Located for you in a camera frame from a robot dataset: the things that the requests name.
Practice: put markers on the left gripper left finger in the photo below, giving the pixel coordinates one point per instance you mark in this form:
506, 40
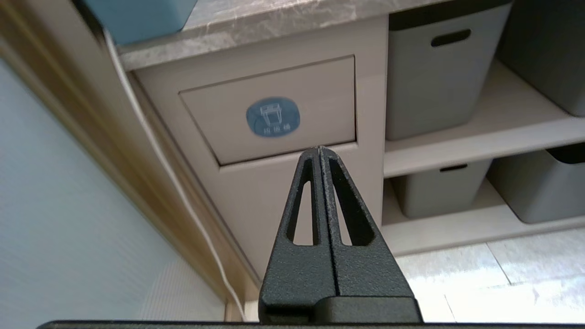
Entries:
299, 274

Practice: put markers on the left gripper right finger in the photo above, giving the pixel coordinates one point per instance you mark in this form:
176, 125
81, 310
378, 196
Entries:
365, 269

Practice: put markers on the beige counter cabinet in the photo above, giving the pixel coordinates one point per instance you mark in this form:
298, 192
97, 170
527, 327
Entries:
256, 192

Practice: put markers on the blue round trash sticker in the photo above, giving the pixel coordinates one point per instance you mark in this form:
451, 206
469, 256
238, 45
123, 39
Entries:
273, 116

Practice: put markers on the beige trash bin flap door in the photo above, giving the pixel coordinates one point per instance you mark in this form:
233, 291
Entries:
292, 82

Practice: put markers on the beige open shelf unit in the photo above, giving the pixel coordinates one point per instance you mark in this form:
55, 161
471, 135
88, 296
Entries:
502, 132

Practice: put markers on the grey marble countertop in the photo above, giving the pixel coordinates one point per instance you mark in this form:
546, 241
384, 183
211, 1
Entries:
274, 18

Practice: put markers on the blue plastic box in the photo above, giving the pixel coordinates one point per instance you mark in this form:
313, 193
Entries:
137, 18

